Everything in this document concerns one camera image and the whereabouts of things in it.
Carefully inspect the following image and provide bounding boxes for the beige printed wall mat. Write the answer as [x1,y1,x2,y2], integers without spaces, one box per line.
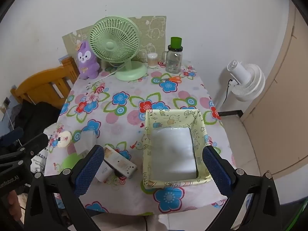
[62,16,167,63]

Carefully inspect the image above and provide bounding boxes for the white charger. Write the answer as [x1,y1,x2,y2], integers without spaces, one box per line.
[96,161,118,184]

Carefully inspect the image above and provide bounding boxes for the wooden chair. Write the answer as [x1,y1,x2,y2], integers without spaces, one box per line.
[10,56,80,110]

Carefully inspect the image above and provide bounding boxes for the purple plush toy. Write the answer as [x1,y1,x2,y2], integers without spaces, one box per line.
[76,41,100,80]

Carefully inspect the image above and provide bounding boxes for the dark clothing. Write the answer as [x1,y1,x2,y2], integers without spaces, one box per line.
[14,101,60,140]

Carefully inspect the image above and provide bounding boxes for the green desk fan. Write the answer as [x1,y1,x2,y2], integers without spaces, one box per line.
[90,17,148,81]

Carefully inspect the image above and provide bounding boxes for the white standing fan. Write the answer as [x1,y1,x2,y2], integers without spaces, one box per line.
[214,60,266,111]

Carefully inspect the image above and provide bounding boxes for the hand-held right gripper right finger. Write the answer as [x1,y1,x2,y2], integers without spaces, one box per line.
[203,146,282,231]

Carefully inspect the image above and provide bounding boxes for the white printed plastic bag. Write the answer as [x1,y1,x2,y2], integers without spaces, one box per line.
[31,147,51,174]

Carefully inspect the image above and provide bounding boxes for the glass jar with green lid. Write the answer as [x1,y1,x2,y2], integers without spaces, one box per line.
[162,37,183,74]

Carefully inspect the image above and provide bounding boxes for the person's left hand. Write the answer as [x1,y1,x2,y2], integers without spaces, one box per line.
[7,190,23,222]

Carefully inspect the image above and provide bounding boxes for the yellow printed fabric box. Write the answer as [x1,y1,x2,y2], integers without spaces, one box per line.
[142,109,213,188]

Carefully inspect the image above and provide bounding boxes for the cotton swab jar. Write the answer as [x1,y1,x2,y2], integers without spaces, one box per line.
[147,52,158,69]

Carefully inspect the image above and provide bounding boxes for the white fan cord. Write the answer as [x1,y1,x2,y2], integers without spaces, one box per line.
[85,71,121,89]

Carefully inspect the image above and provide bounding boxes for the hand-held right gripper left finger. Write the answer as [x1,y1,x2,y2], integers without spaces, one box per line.
[24,145,113,231]

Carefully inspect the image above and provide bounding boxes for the black fan cable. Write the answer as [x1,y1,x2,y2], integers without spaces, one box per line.
[223,78,234,106]

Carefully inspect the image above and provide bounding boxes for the beige door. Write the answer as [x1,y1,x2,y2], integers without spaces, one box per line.
[241,5,308,181]

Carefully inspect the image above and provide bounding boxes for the wall socket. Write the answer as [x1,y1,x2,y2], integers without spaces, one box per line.
[1,97,10,113]

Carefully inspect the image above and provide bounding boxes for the orange scissors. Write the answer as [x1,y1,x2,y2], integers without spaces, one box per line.
[154,76,181,83]

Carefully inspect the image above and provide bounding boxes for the white power strip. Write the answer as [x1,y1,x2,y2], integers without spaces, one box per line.
[103,145,137,179]

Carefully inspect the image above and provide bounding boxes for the green printed box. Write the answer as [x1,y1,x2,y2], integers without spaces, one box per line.
[284,204,304,231]

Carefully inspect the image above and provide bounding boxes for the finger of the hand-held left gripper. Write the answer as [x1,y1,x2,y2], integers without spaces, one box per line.
[0,127,24,150]
[0,133,50,172]

